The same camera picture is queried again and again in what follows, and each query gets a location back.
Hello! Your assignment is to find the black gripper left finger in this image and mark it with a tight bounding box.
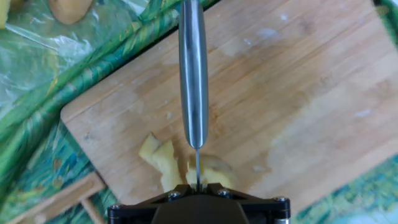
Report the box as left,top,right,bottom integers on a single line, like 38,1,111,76
107,183,197,224

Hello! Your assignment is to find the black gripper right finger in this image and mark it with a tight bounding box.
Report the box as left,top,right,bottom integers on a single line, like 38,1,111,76
199,182,292,224

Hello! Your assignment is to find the steel cleaver knife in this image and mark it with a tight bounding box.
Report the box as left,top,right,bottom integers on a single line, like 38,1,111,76
178,0,210,191

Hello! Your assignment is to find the yellow potato half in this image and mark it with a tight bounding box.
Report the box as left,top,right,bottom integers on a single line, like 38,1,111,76
185,154,239,190

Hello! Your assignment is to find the wooden peg rack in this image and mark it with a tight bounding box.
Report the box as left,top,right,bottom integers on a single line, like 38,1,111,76
6,170,106,224

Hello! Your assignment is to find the wooden cutting board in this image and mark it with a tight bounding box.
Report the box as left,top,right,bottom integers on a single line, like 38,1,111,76
60,0,398,215

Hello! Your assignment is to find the painted landscape tablecloth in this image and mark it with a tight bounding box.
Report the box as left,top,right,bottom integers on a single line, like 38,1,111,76
0,0,398,224

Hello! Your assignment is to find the clear plastic bag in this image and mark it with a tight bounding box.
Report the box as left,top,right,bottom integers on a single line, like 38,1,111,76
0,0,181,106

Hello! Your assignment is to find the whole brown potato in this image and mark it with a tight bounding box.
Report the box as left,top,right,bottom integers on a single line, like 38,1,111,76
49,0,93,26

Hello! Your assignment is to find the peeled cut yellow potato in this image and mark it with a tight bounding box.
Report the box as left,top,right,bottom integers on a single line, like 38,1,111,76
0,0,12,30

